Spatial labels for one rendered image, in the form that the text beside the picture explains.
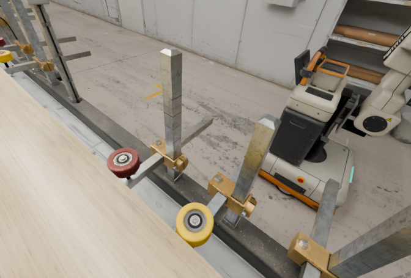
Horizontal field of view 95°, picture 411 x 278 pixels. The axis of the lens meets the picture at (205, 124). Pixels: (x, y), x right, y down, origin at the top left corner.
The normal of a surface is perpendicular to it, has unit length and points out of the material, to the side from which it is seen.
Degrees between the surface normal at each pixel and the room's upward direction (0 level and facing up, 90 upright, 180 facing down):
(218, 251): 0
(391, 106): 90
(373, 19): 90
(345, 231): 0
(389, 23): 90
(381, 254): 90
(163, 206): 0
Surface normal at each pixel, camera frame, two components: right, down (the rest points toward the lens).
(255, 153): -0.61, 0.47
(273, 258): 0.09, -0.77
